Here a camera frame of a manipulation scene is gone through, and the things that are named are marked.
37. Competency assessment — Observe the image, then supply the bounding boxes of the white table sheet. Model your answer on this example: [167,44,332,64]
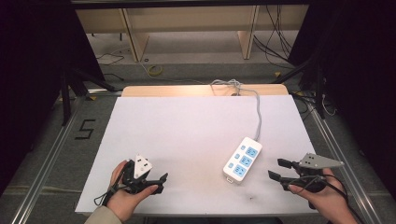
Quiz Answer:
[75,94,319,217]

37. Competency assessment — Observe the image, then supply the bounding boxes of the bundle of black floor cables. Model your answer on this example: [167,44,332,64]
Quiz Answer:
[252,4,296,69]

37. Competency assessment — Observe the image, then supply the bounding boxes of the left hand-held gripper black cable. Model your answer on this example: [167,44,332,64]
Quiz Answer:
[93,161,129,207]

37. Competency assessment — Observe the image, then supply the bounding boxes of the hand-held gripper black cable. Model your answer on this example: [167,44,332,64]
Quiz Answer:
[93,161,129,207]
[294,174,366,224]

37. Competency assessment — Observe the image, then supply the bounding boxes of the thin black floor cable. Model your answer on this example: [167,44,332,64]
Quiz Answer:
[95,51,126,67]

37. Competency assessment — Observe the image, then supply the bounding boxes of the right hand-held gripper black cable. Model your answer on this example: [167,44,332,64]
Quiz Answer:
[294,174,366,224]

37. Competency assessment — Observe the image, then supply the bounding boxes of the white power strip blue sockets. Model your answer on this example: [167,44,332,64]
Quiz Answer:
[222,136,263,185]

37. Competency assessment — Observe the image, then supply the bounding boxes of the yellow cable coil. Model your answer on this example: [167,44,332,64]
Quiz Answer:
[147,63,164,77]

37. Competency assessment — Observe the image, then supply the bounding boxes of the black tape floor mark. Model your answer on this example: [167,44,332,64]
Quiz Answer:
[74,119,97,141]

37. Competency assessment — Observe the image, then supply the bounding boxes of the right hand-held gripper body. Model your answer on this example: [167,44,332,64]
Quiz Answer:
[287,152,346,194]

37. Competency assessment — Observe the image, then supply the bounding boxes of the light wooden bench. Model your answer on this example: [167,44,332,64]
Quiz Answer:
[75,4,310,63]

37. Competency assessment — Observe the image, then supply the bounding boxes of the person's left hand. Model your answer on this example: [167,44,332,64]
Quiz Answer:
[106,160,160,223]

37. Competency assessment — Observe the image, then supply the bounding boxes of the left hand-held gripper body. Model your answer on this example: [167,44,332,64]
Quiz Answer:
[121,154,154,194]

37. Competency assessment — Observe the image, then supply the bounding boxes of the person's right hand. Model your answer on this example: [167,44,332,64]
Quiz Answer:
[288,167,360,224]

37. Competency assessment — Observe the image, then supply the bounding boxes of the grey power strip cable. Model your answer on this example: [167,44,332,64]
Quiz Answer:
[209,78,263,142]

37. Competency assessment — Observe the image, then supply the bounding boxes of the black metal stand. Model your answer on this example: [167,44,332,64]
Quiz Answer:
[273,57,327,119]
[60,65,117,127]

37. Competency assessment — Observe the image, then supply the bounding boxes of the aluminium floor rail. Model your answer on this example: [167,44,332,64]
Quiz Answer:
[292,91,385,224]
[10,89,123,224]

